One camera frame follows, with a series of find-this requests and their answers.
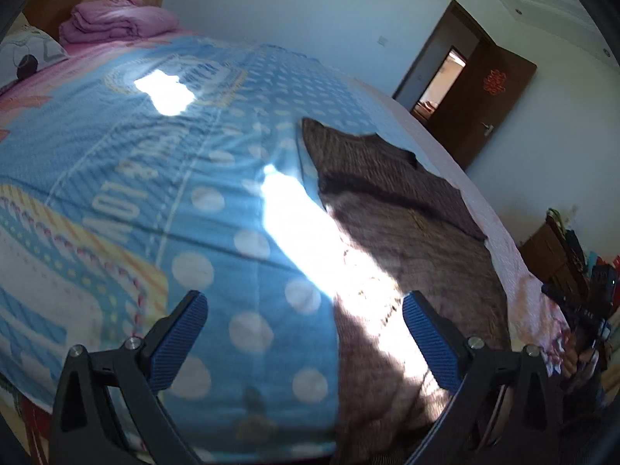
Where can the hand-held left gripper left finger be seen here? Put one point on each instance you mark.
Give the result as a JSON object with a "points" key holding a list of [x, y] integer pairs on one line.
{"points": [[177, 341]]}

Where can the wooden cabinet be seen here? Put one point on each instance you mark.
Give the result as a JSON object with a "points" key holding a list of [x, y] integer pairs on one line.
{"points": [[545, 252]]}

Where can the pink patterned bed sheet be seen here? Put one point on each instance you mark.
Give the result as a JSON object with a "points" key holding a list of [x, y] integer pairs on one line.
{"points": [[489, 213]]}

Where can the red door ornament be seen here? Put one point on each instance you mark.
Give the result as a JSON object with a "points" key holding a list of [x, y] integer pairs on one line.
{"points": [[494, 82]]}

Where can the white printed pillow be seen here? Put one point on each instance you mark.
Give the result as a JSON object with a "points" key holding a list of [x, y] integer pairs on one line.
{"points": [[24, 58]]}

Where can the dark wooden door frame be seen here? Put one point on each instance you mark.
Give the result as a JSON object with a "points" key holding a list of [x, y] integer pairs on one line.
{"points": [[426, 53]]}

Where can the pink folded quilt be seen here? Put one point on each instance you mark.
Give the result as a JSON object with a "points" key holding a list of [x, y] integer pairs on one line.
{"points": [[116, 22]]}

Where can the brown knitted sweater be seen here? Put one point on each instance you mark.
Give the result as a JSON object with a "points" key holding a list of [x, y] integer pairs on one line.
{"points": [[387, 252]]}

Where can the pile of clothes on cabinet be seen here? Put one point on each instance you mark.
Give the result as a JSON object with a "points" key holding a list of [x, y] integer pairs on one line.
{"points": [[574, 242]]}

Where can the blue polka dot blanket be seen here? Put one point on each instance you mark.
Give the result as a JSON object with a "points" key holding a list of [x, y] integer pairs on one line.
{"points": [[145, 193]]}

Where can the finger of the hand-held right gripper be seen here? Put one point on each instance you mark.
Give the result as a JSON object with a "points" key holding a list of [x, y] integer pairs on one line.
{"points": [[562, 296]]}

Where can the brown wooden door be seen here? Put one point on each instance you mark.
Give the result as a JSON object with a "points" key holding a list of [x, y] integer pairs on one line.
{"points": [[474, 111]]}

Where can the person's right hand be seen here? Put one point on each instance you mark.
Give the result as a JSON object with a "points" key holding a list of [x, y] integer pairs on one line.
{"points": [[579, 361]]}

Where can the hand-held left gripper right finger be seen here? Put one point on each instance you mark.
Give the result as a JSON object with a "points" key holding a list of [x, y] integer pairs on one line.
{"points": [[433, 344]]}

